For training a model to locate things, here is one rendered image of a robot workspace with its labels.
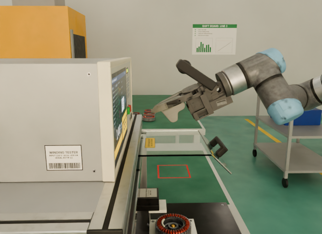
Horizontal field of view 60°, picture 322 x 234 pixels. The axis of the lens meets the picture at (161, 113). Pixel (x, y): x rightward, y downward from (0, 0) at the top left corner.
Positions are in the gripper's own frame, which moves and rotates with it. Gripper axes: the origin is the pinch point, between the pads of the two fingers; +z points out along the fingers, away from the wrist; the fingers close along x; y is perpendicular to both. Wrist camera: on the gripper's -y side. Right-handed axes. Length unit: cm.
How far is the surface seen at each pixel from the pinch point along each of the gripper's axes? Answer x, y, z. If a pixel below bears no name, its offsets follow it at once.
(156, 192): 3.6, 24.4, 10.8
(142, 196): 1.1, 22.7, 14.5
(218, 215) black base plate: 14.6, 47.5, -2.9
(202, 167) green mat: 62, 51, -5
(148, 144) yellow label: 6.3, 10.4, 6.7
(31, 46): 326, -91, 142
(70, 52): 326, -62, 99
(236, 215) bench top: 18, 53, -9
